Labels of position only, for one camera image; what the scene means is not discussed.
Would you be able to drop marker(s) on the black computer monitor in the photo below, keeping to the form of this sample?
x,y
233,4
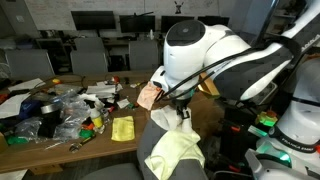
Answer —
x,y
213,20
93,20
166,19
137,23

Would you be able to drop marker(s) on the clear plastic bags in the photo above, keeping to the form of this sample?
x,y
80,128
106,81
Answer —
x,y
71,113

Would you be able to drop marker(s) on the white vented box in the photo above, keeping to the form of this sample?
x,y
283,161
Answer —
x,y
270,93

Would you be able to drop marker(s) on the white spray bottle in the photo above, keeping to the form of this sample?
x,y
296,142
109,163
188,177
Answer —
x,y
96,120

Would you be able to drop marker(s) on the white paper sheet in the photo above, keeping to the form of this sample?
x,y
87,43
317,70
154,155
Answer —
x,y
11,106
26,85

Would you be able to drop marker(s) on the red ball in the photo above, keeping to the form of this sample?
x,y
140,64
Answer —
x,y
116,79

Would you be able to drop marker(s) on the wooden wall desk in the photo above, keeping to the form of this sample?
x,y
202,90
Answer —
x,y
116,42

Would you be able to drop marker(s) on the green toy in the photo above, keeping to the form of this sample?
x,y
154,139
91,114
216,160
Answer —
x,y
86,133

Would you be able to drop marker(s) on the brown cardboard box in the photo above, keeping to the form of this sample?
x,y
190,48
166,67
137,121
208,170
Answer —
x,y
206,113

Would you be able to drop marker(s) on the white paper stack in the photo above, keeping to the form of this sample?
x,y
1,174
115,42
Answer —
x,y
100,90

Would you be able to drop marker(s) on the green red toy block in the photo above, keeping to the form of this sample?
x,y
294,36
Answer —
x,y
266,119

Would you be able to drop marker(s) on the yellow wrist camera box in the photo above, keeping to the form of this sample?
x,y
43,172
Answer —
x,y
208,87

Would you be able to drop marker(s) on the light grey office chair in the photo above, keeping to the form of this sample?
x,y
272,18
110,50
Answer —
x,y
143,55
88,61
28,63
89,44

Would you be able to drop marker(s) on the small white card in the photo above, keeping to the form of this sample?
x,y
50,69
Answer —
x,y
123,103

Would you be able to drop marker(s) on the blue bag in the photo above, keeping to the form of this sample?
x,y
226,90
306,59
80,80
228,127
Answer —
x,y
29,109

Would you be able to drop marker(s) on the adjustable wrench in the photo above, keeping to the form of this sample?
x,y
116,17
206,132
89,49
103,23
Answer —
x,y
81,143

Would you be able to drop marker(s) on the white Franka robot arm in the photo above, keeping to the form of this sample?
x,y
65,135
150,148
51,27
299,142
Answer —
x,y
186,60

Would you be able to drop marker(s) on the dark grey swivel chair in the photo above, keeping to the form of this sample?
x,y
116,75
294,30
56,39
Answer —
x,y
148,140

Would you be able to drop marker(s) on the peach printed cloth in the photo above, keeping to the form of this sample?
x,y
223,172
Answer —
x,y
148,95

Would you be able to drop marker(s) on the light green towel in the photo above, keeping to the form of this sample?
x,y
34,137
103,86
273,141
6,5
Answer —
x,y
173,150

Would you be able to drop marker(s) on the yellow cleaning cloth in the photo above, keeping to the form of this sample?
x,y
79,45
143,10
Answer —
x,y
122,128

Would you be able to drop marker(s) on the green crumpled bag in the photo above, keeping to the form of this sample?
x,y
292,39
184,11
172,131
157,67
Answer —
x,y
16,140

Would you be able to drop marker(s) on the black equipment stand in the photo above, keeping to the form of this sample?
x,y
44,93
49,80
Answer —
x,y
235,140

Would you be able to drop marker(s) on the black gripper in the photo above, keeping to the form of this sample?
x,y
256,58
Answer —
x,y
182,104

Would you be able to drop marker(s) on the metal shelf rack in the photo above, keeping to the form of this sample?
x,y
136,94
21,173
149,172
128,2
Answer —
x,y
283,16

